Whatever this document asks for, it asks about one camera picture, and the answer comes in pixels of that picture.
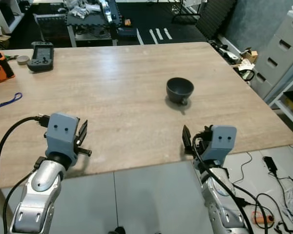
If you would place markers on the dark foam panel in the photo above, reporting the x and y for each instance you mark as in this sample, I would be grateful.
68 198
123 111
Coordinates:
216 17

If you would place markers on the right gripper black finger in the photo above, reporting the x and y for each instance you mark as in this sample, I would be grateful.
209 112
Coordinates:
187 139

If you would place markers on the black power adapter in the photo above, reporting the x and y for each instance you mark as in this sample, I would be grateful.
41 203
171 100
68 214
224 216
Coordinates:
270 165

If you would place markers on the grey-blue left wrist camera mount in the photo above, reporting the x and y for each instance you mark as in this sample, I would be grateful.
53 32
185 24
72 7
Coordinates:
61 134

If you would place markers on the grey tape roll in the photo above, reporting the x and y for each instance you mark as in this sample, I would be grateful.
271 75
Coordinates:
23 59

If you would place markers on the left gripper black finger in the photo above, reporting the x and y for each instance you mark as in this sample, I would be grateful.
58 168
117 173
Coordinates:
79 134
84 132

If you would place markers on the orange and black device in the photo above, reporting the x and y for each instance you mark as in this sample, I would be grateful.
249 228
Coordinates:
0 68

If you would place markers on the black handheld controller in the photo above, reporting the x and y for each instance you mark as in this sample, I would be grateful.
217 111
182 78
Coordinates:
41 56

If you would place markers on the small cardboard box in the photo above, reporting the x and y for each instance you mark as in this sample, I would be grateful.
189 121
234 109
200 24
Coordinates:
250 56

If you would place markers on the black robot foot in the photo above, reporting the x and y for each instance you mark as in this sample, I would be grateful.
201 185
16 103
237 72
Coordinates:
118 230

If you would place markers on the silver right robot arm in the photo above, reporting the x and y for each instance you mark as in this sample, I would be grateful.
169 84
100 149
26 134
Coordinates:
224 204

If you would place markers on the grey-blue wrist camera mount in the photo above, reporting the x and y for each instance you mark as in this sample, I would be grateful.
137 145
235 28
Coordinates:
220 141
61 134

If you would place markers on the grey drawer cabinet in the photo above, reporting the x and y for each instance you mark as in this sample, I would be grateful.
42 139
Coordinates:
281 48

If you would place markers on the black plastic crate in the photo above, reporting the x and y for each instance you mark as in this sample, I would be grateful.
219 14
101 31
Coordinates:
51 28

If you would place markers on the grey-blue right wrist camera mount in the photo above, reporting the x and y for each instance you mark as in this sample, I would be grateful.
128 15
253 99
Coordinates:
220 141

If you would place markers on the orange floor object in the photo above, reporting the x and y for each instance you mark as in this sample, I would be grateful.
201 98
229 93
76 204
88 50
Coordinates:
261 218

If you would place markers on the white metal shelf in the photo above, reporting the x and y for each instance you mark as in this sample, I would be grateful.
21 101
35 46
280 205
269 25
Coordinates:
290 105

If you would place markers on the cluttered workshop cart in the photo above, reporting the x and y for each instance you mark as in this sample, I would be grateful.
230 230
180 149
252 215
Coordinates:
90 22

